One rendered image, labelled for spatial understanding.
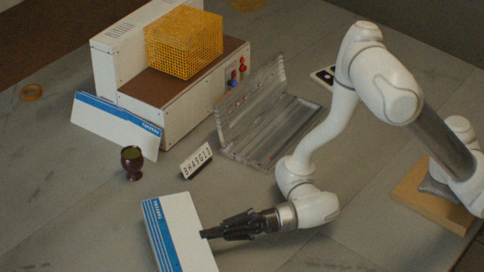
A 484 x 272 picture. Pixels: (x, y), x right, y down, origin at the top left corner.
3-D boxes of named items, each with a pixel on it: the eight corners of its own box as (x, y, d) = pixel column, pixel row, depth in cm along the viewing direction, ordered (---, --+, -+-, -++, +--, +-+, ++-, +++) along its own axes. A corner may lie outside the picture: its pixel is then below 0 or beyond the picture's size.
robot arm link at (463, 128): (456, 152, 224) (464, 103, 211) (479, 183, 210) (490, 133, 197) (419, 162, 221) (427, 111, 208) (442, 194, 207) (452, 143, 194)
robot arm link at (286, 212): (296, 235, 201) (279, 239, 200) (287, 215, 208) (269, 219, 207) (298, 215, 196) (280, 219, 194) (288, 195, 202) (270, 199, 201)
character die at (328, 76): (330, 86, 271) (330, 83, 270) (315, 75, 277) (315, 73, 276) (338, 82, 273) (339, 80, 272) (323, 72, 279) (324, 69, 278)
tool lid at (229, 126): (216, 106, 226) (212, 104, 227) (226, 151, 236) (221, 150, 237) (282, 50, 254) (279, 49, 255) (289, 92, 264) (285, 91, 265)
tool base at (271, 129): (267, 175, 230) (268, 167, 228) (219, 153, 239) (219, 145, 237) (327, 112, 258) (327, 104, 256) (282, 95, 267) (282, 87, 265)
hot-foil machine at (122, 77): (167, 154, 239) (159, 66, 215) (91, 116, 257) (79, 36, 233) (275, 61, 288) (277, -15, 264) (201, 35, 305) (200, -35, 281)
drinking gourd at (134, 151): (119, 180, 227) (115, 156, 221) (129, 165, 234) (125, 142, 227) (140, 186, 225) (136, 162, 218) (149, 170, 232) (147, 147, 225)
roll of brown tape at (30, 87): (45, 87, 274) (44, 83, 272) (39, 101, 265) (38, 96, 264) (25, 88, 274) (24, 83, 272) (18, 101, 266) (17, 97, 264)
